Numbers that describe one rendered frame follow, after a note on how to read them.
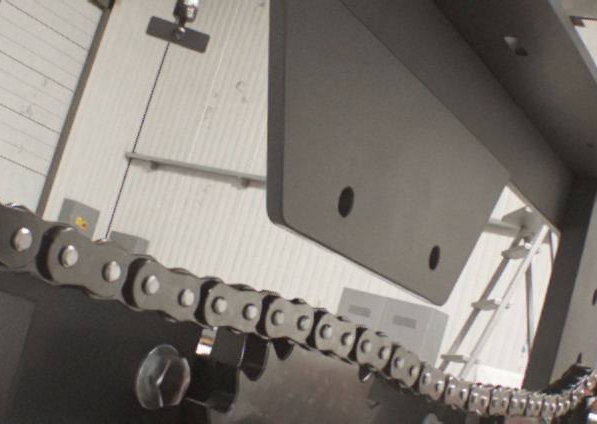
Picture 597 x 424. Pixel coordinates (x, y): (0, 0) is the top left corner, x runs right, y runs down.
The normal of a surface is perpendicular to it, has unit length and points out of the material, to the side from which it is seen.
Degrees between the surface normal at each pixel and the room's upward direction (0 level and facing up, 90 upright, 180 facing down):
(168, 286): 90
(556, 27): 180
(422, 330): 90
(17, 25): 90
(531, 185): 90
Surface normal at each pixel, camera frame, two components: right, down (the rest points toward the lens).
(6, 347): -0.47, -0.26
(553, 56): -0.28, 0.95
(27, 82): 0.84, 0.17
